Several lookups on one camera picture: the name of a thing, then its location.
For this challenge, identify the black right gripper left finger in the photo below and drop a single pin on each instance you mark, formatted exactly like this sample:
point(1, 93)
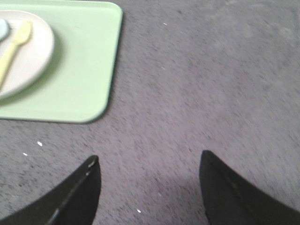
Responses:
point(73, 202)

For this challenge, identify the light green plastic tray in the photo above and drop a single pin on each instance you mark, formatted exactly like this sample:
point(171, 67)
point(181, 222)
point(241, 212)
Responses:
point(76, 85)

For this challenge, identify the white round plate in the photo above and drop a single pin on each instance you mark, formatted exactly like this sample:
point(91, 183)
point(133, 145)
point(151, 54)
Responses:
point(32, 58)

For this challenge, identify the light blue plastic spoon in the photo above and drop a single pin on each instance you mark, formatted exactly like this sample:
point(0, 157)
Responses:
point(4, 29)

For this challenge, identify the yellow plastic fork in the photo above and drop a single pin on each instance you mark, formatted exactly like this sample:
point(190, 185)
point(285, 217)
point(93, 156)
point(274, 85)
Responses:
point(21, 37)

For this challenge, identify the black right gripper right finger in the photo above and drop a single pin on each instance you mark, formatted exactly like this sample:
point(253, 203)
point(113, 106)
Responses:
point(229, 199)

